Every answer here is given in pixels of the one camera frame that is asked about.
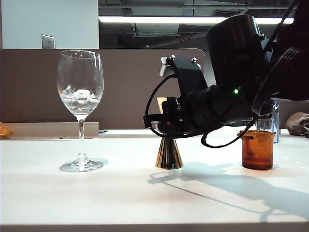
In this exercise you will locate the clear plastic water bottle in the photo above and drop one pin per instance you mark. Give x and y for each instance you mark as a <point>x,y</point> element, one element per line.
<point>268,124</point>

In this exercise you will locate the white ceiling light strip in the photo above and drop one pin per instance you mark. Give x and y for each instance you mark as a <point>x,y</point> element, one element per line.
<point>157,19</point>

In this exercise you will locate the clear wine glass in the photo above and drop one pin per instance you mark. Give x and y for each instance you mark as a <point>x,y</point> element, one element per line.
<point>80,72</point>

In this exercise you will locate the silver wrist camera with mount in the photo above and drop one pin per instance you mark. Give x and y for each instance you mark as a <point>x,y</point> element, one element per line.
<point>190,75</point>

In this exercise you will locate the gold metal jigger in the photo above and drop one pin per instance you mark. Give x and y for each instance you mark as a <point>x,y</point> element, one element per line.
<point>169,154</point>

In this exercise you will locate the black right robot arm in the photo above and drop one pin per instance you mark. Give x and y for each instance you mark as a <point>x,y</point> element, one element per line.
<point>253,72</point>

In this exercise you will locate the crumpled brown bag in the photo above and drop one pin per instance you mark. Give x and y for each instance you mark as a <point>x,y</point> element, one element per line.
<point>298,124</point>

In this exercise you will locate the small amber measuring cup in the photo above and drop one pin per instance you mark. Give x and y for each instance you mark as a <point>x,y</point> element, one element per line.
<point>257,152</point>

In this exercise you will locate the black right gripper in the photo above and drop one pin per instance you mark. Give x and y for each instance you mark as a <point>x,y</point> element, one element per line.
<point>178,113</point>

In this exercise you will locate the metal wall switch plate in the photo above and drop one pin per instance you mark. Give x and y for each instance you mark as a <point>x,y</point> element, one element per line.
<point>48,41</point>

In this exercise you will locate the clear ice pile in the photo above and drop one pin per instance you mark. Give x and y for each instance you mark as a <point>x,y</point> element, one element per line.
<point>79,96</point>

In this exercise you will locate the wide brown desk partition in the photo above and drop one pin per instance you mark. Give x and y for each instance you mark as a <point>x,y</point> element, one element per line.
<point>125,84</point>

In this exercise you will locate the narrow brown desk partition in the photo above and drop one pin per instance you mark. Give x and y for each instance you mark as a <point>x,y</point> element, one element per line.
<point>293,106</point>

